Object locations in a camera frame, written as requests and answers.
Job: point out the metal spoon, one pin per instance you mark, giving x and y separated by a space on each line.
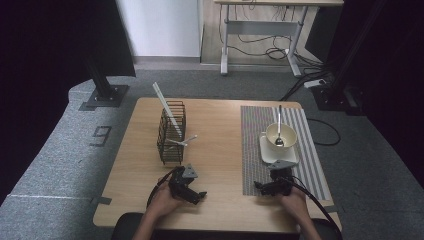
279 141

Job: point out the black curtain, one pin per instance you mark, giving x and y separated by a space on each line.
40 66
400 83

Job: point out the black stand with dark base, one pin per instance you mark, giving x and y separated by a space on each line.
336 100

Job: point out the white square plate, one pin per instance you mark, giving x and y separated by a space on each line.
286 156

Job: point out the black chair armrest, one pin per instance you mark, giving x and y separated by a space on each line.
328 230
125 226

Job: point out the cream bowl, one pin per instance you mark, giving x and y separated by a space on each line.
288 131

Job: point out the person's left hand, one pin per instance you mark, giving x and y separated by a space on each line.
161 203

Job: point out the grey striped placemat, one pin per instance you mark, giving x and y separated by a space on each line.
253 150

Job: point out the white power strip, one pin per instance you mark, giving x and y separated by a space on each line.
315 83

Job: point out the black stand with base plate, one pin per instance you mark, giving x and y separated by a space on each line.
106 96

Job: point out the long white stick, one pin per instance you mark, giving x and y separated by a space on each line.
165 103

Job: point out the white-legged desk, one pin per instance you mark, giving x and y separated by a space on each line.
263 27

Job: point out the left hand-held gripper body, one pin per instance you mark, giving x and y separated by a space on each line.
180 180

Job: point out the person's right hand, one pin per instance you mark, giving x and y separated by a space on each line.
296 205

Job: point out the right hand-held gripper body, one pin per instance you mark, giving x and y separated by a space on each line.
283 181

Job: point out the grey tape piece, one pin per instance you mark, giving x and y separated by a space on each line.
102 200

